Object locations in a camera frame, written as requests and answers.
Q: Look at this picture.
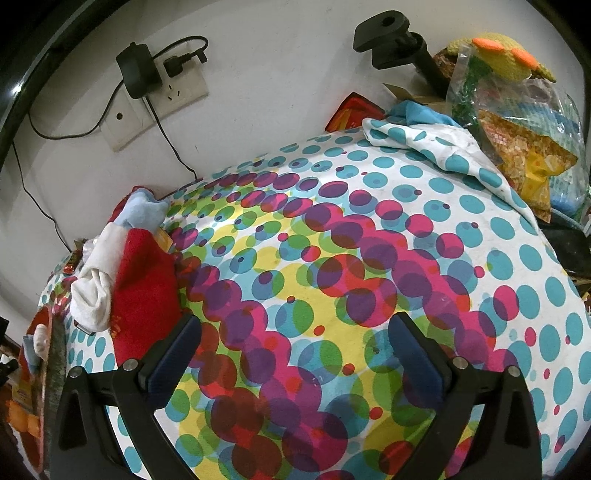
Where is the black plug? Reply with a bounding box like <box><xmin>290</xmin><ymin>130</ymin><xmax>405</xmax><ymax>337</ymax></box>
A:
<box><xmin>159</xmin><ymin>36</ymin><xmax>208</xmax><ymax>79</ymax></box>

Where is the brown wrapper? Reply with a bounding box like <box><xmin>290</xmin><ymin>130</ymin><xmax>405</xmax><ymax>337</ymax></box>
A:
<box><xmin>71</xmin><ymin>236</ymin><xmax>100</xmax><ymax>261</ymax></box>

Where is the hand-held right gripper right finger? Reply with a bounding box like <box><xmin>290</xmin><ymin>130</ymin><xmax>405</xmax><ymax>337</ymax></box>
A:
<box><xmin>388</xmin><ymin>311</ymin><xmax>543</xmax><ymax>480</ymax></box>

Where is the blue terry sock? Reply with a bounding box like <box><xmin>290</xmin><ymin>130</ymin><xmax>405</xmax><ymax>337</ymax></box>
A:
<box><xmin>22</xmin><ymin>336</ymin><xmax>42</xmax><ymax>372</ymax></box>

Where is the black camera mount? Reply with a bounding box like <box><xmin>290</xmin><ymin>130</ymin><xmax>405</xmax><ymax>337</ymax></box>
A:
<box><xmin>353</xmin><ymin>14</ymin><xmax>451</xmax><ymax>100</ymax></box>

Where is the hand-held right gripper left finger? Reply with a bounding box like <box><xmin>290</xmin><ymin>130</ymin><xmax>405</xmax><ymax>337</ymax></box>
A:
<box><xmin>48</xmin><ymin>312</ymin><xmax>202</xmax><ymax>480</ymax></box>

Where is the brown cardboard piece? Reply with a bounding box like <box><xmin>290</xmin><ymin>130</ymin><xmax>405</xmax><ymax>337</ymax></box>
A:
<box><xmin>382</xmin><ymin>71</ymin><xmax>446</xmax><ymax>103</ymax></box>

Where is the yellow knitted toy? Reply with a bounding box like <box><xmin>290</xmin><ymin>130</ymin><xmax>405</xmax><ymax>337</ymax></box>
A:
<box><xmin>445</xmin><ymin>32</ymin><xmax>557</xmax><ymax>84</ymax></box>

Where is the black television cable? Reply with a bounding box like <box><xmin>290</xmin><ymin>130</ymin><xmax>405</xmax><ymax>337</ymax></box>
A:
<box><xmin>10</xmin><ymin>141</ymin><xmax>72</xmax><ymax>252</ymax></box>

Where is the black looping cable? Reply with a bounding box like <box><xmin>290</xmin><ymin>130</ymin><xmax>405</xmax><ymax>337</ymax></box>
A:
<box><xmin>25</xmin><ymin>80</ymin><xmax>125</xmax><ymax>139</ymax></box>

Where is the wall television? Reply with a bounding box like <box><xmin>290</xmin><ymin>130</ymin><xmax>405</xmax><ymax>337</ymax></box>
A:
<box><xmin>0</xmin><ymin>0</ymin><xmax>102</xmax><ymax>153</ymax></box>

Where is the dark cloth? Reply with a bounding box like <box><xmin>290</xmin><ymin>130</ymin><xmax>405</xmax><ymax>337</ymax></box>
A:
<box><xmin>540</xmin><ymin>217</ymin><xmax>591</xmax><ymax>278</ymax></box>

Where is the round red tray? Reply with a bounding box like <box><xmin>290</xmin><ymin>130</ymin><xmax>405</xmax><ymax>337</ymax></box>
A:
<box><xmin>14</xmin><ymin>307</ymin><xmax>70</xmax><ymax>472</ymax></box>

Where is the orange toy animal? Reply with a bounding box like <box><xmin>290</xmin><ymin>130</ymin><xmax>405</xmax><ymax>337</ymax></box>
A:
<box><xmin>6</xmin><ymin>399</ymin><xmax>42</xmax><ymax>437</ymax></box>

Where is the white sock bundle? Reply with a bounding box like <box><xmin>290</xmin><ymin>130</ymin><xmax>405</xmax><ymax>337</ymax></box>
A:
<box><xmin>70</xmin><ymin>224</ymin><xmax>127</xmax><ymax>334</ymax></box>

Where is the fuzzy white sock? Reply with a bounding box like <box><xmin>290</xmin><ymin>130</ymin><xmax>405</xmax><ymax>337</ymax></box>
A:
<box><xmin>31</xmin><ymin>323</ymin><xmax>51</xmax><ymax>363</ymax></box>

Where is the light blue sock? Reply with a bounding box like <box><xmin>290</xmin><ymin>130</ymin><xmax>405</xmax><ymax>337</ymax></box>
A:
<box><xmin>112</xmin><ymin>191</ymin><xmax>169</xmax><ymax>232</ymax></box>

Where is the beige wall socket plate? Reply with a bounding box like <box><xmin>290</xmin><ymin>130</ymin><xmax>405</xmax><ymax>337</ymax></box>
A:
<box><xmin>100</xmin><ymin>65</ymin><xmax>209</xmax><ymax>153</ymax></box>

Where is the black power adapter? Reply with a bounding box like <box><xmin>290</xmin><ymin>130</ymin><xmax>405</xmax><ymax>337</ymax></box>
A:
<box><xmin>115</xmin><ymin>42</ymin><xmax>164</xmax><ymax>100</ymax></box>

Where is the red sock with gold print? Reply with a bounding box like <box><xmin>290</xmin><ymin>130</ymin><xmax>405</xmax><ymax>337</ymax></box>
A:
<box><xmin>108</xmin><ymin>228</ymin><xmax>185</xmax><ymax>370</ymax></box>

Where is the black adapter cable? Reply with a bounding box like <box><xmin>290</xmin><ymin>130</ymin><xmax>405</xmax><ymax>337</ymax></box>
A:
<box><xmin>147</xmin><ymin>97</ymin><xmax>197</xmax><ymax>181</ymax></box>

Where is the blue cloth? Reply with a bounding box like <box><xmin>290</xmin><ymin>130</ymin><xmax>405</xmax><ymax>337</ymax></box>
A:
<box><xmin>385</xmin><ymin>100</ymin><xmax>462</xmax><ymax>127</ymax></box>

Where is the clear plastic bag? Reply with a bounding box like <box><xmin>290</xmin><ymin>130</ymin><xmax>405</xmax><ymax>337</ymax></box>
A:
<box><xmin>445</xmin><ymin>44</ymin><xmax>591</xmax><ymax>222</ymax></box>

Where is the red packet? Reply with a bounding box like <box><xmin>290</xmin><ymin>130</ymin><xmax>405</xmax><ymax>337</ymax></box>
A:
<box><xmin>325</xmin><ymin>92</ymin><xmax>385</xmax><ymax>132</ymax></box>

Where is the polka dot tablecloth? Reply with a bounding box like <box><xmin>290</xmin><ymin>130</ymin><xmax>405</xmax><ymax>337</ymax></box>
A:
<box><xmin>39</xmin><ymin>104</ymin><xmax>591</xmax><ymax>480</ymax></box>

